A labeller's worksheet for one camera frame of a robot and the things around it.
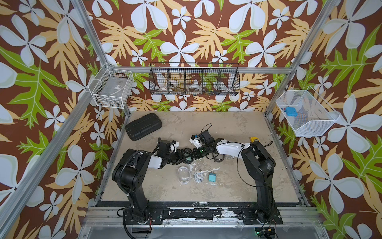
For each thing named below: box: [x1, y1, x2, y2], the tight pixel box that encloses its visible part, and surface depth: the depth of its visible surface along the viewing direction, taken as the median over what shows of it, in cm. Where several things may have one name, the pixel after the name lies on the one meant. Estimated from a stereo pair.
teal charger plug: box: [208, 172, 217, 183], surface depth 88 cm
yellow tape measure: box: [250, 136, 260, 143], surface depth 104 cm
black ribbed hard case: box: [125, 113, 163, 141], surface depth 106 cm
